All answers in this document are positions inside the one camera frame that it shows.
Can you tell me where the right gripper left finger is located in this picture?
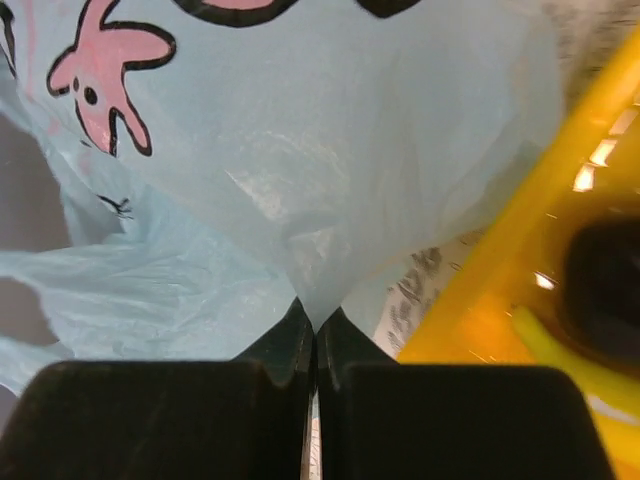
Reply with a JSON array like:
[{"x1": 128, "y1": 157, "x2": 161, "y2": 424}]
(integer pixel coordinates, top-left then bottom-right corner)
[{"x1": 1, "y1": 301, "x2": 315, "y2": 479}]

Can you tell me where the yellow banana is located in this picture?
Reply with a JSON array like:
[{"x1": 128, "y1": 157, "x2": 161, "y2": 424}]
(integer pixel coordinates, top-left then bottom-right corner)
[{"x1": 512, "y1": 307, "x2": 639, "y2": 427}]

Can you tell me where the dark brown chocolate bun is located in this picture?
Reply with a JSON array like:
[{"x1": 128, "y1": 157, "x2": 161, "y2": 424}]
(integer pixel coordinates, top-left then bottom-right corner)
[{"x1": 564, "y1": 220, "x2": 639, "y2": 367}]

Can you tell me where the deep yellow bin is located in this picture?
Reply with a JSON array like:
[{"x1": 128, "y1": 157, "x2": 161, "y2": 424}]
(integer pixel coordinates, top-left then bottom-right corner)
[{"x1": 398, "y1": 33, "x2": 639, "y2": 479}]

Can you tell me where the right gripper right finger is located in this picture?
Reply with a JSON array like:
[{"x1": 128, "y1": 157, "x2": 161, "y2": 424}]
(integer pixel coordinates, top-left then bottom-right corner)
[{"x1": 317, "y1": 310, "x2": 614, "y2": 480}]

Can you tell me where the blue plastic grocery bag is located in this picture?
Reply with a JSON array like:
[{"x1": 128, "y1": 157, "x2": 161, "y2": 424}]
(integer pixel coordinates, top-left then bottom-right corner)
[{"x1": 1, "y1": 1, "x2": 563, "y2": 393}]

